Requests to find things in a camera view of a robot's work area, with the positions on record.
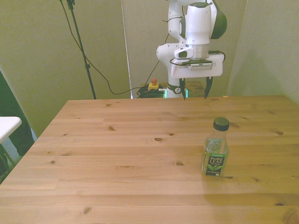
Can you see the clear Pure Leaf tea bottle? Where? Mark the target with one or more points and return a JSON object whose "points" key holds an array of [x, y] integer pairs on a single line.
{"points": [[215, 151]]}

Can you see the yellow emergency stop button box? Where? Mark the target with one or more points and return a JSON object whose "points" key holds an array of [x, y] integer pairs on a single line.
{"points": [[154, 86]]}

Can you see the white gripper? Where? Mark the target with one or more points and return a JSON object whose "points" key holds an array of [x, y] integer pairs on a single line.
{"points": [[210, 67]]}

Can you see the black camera tripod stand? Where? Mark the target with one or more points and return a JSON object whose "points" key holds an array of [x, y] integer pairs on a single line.
{"points": [[80, 46]]}

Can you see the white folding side table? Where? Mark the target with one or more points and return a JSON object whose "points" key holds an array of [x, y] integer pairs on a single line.
{"points": [[7, 127]]}

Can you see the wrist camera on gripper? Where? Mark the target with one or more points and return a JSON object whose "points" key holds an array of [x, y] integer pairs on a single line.
{"points": [[201, 65]]}

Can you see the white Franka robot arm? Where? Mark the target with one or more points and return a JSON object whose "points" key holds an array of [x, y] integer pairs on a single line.
{"points": [[198, 25]]}

